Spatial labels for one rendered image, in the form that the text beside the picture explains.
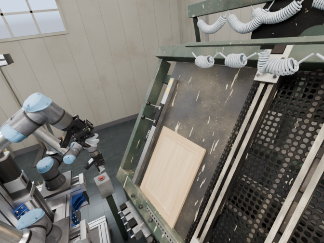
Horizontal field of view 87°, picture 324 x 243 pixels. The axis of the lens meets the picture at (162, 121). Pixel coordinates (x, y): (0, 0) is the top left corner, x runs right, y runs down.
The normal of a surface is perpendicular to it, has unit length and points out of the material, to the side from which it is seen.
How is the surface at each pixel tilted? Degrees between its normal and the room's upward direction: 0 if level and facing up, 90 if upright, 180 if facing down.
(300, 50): 55
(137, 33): 90
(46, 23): 90
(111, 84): 90
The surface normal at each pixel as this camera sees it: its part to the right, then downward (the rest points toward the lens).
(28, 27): 0.42, 0.37
